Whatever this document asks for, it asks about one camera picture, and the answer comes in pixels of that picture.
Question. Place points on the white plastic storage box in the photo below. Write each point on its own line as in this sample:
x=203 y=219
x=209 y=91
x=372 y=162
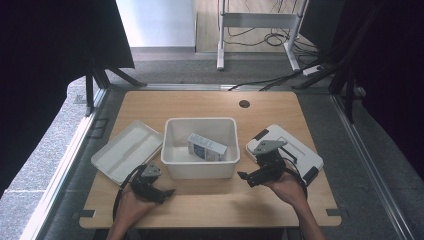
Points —
x=200 y=166

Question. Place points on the small grey white carton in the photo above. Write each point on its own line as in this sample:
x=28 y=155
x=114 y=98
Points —
x=206 y=148

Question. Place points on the aluminium floor rail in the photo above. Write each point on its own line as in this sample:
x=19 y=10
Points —
x=186 y=87

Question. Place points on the person's right hand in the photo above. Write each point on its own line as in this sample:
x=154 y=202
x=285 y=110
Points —
x=288 y=190

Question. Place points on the long aluminium side rail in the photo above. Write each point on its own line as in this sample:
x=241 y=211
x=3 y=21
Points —
x=370 y=166
x=56 y=180

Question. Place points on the large black curtain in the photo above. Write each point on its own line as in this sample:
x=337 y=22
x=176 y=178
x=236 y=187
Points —
x=40 y=66

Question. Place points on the dark floor socket plate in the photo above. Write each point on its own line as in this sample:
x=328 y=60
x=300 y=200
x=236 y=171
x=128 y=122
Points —
x=99 y=128

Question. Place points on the black curtain with stand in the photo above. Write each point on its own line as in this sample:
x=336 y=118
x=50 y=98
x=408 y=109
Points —
x=393 y=66

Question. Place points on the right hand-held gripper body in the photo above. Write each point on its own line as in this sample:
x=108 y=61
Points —
x=270 y=170

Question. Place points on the black stand legs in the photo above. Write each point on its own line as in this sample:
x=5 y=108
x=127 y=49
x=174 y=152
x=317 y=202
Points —
x=100 y=76

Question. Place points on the white power strip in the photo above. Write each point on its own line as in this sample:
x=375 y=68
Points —
x=311 y=70

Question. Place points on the person's left hand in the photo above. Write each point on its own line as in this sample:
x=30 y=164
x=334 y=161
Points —
x=131 y=208

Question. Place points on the white bin lid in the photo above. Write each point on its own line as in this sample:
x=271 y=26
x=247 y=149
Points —
x=128 y=151

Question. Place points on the white metal stand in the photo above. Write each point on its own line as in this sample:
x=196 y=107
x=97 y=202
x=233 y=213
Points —
x=256 y=20

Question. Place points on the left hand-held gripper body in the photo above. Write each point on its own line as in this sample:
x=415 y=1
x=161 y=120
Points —
x=148 y=186

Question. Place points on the black round table grommet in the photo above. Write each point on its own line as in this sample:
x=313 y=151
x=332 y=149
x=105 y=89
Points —
x=244 y=103

